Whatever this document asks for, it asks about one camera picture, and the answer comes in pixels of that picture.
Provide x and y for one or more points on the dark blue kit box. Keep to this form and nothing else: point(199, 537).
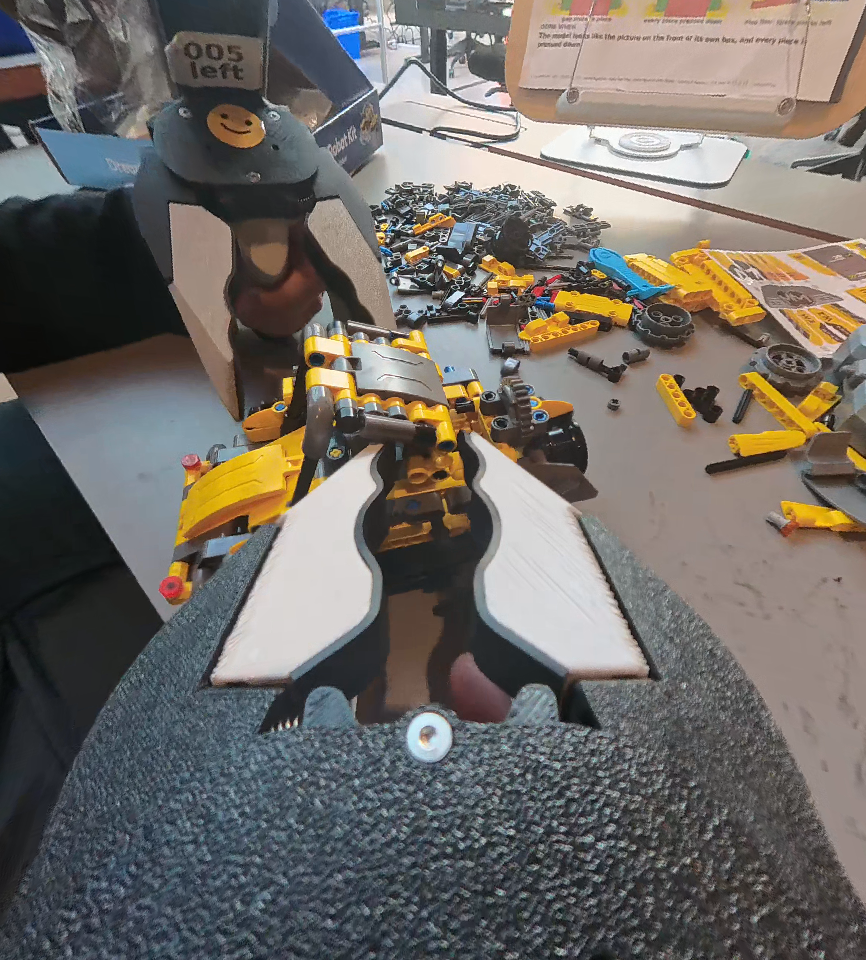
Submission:
point(350, 127)

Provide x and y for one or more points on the clear plastic bag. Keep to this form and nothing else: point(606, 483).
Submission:
point(95, 60)

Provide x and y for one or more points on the person's left hand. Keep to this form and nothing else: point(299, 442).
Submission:
point(283, 300)

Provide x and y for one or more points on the white sign base plate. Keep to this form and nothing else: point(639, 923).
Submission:
point(643, 161)

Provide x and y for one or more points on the blue plastic crate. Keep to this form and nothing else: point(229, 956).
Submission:
point(343, 34)

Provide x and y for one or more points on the yellow printed sticker sheet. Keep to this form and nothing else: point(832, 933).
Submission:
point(815, 292)

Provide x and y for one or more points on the yellow toy brick vehicle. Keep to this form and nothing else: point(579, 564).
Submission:
point(395, 375)

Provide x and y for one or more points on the small grey wheel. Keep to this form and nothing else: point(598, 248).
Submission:
point(785, 367)

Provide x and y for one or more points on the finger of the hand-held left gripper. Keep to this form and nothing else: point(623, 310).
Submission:
point(200, 262)
point(354, 255)

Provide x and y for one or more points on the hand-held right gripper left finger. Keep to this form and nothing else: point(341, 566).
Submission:
point(305, 592)

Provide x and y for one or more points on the dark grey gear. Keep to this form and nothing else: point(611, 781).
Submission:
point(519, 405)

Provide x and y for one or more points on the cluttered background table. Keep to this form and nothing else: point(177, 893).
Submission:
point(448, 30)

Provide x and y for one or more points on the short yellow beam brick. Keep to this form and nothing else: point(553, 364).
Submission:
point(677, 401)

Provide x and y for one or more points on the dark grey toothed wheel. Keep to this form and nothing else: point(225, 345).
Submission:
point(663, 326)

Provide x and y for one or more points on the yellow brick with grey end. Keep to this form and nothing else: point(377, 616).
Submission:
point(823, 517)

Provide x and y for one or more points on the black tyre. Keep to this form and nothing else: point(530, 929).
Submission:
point(514, 240)

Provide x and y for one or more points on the pile of loose brick pieces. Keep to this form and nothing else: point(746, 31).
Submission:
point(478, 247)

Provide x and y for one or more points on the black axle brick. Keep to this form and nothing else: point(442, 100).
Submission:
point(743, 406)

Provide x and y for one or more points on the instruction sign board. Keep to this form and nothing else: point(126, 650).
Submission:
point(665, 75)

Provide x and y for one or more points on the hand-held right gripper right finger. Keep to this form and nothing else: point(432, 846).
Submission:
point(560, 592)

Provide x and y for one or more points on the thin black rod brick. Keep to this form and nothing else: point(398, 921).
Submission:
point(733, 465)

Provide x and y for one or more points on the person's left forearm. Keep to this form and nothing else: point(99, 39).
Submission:
point(50, 277)

